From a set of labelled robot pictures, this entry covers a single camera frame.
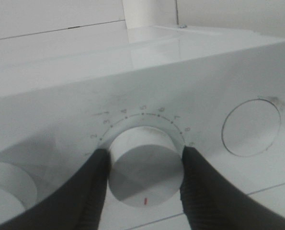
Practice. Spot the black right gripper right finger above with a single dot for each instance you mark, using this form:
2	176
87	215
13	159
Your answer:
211	202

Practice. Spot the white microwave oven body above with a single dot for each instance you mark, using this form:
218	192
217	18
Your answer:
64	95

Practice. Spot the white timer knob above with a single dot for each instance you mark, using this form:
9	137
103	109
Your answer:
146	167

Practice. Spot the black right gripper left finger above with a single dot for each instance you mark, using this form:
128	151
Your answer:
76	205

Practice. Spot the round white door button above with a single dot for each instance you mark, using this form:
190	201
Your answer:
251	128

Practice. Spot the upper white power knob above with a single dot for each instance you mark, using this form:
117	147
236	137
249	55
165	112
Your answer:
18	191

